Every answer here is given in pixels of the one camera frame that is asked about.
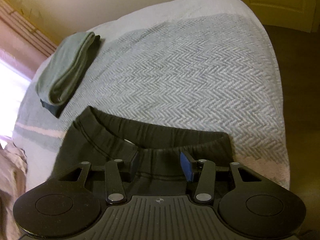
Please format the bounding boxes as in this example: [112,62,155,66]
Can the folded dark blue garment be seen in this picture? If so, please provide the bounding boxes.
[40,98,63,118]

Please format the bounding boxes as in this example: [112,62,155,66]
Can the pink curtain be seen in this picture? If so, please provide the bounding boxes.
[0,0,58,85]

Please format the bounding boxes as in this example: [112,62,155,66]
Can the pink pillow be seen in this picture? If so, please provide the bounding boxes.
[0,140,28,240]

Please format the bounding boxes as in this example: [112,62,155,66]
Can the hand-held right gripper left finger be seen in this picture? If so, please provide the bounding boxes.
[49,151,140,204]

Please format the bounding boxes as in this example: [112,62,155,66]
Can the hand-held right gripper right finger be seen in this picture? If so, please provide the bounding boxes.
[180,151,270,204]

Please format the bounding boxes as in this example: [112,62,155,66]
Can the black pants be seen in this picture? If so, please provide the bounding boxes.
[49,106,234,198]

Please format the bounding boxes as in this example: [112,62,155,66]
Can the folded green garment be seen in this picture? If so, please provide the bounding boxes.
[36,32,101,105]

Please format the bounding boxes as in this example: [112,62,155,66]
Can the yellow door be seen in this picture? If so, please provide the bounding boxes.
[231,0,320,33]

